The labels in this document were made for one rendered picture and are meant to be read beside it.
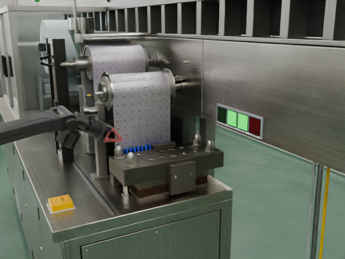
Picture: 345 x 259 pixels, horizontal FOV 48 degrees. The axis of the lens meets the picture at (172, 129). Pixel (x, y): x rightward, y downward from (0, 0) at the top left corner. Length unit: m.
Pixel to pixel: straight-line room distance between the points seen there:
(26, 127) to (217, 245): 0.82
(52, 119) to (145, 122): 0.38
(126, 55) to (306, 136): 0.90
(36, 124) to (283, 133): 0.75
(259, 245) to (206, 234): 1.41
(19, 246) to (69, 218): 1.74
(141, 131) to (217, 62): 0.40
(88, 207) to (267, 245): 1.78
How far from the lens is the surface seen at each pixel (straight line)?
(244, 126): 1.28
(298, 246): 2.95
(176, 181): 1.38
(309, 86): 1.07
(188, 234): 1.45
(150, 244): 1.40
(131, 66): 1.71
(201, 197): 1.41
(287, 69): 1.13
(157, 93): 1.51
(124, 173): 1.31
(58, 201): 1.38
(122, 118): 1.47
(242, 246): 2.86
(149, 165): 1.34
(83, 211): 1.34
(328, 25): 1.04
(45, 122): 1.30
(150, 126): 1.52
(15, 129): 1.26
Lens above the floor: 1.50
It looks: 15 degrees down
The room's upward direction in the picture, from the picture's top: straight up
